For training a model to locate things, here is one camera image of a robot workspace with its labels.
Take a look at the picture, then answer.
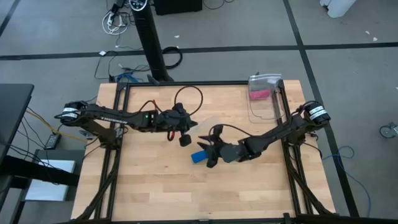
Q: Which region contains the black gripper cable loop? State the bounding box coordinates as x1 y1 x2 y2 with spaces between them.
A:
207 123 266 138
173 85 204 118

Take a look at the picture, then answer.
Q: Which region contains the blue cable bundle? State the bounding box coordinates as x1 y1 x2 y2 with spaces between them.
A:
116 72 141 84

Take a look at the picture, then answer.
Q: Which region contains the clear zip bag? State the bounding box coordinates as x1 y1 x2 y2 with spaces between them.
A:
195 114 222 134

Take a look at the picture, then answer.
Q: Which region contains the white plastic object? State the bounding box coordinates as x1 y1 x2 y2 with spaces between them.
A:
319 0 358 19

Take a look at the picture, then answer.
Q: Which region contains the black box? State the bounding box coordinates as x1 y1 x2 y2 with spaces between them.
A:
153 0 203 16

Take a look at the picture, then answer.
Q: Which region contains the white cable bundle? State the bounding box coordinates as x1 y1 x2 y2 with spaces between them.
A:
101 10 129 36

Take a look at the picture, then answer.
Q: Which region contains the thin black floor cable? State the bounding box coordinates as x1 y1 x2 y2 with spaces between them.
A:
93 50 119 83

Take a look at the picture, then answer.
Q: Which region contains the black tower fan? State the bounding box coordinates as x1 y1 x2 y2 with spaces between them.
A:
128 0 175 83

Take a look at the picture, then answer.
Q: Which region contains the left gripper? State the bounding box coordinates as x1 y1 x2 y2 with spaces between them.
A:
154 102 199 148

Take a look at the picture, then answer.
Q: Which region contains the zip bag with pink bandage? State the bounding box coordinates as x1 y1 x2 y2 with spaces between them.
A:
248 73 282 101

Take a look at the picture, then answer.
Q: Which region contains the yellow floor cable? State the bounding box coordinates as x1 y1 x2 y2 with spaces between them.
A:
24 108 88 144

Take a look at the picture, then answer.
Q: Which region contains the black power adapter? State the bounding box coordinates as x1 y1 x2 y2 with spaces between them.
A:
44 133 62 151

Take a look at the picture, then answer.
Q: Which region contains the black aluminium table frame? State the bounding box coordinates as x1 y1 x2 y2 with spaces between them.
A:
70 80 338 224

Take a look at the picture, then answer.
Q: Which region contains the clear plastic bin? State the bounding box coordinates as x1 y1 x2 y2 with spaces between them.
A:
246 78 286 124

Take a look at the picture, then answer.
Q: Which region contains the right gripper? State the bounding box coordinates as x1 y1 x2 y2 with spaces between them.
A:
197 124 248 169

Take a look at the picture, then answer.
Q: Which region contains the long blue floor cable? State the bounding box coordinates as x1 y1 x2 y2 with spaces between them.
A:
321 145 373 218

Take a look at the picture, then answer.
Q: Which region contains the black coiled cable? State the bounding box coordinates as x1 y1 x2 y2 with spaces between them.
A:
161 46 184 70

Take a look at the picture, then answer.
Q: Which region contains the white shelf board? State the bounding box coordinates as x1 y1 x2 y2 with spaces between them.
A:
24 159 76 202

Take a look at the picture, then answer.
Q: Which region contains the grey caster wheel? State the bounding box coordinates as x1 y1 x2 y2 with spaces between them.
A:
379 121 398 139

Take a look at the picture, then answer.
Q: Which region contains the blue elastic bandage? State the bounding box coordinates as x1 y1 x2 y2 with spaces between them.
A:
190 149 209 164

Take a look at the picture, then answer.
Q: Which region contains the silver mounting plate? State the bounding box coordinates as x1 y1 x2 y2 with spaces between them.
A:
78 129 95 140

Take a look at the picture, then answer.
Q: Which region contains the black desk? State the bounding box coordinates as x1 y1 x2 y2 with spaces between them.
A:
0 83 35 162

